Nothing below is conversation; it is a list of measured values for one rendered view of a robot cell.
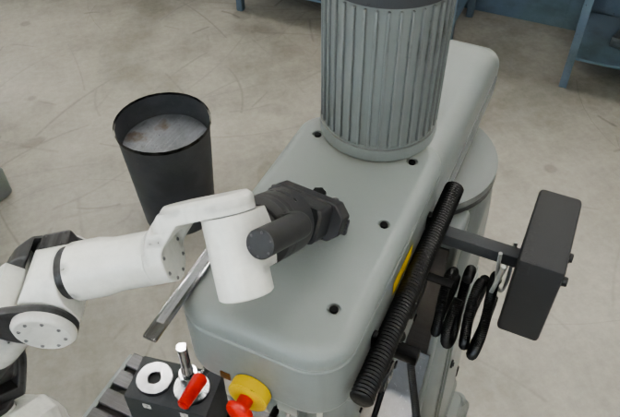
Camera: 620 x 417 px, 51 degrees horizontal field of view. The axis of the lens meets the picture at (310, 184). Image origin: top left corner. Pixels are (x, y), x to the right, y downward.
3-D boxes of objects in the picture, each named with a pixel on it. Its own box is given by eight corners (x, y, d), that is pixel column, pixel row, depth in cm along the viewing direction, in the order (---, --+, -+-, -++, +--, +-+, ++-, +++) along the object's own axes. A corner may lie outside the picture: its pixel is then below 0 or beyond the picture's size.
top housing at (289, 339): (338, 434, 91) (340, 374, 79) (178, 363, 99) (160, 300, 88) (438, 210, 121) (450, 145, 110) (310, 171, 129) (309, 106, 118)
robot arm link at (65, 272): (148, 202, 78) (10, 230, 83) (132, 274, 72) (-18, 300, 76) (185, 251, 86) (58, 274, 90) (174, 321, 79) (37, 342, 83)
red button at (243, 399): (249, 430, 90) (247, 416, 87) (224, 418, 91) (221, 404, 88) (260, 410, 92) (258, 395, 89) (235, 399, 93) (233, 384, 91)
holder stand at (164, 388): (214, 450, 171) (205, 414, 157) (137, 431, 175) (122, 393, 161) (230, 409, 180) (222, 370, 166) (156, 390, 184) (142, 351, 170)
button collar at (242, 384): (266, 417, 92) (264, 397, 88) (229, 400, 94) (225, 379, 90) (272, 405, 94) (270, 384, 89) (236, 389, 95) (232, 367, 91)
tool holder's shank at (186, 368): (195, 366, 159) (188, 340, 151) (193, 378, 157) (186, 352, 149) (182, 366, 159) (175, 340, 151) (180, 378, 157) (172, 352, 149)
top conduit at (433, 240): (372, 411, 88) (373, 399, 86) (343, 399, 90) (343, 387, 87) (462, 197, 118) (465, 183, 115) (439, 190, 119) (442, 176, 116)
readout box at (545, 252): (542, 345, 125) (572, 277, 110) (494, 328, 128) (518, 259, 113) (561, 270, 138) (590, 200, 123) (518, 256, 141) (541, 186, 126)
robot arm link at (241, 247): (250, 278, 85) (199, 306, 75) (232, 196, 84) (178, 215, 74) (328, 269, 79) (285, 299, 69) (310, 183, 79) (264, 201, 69)
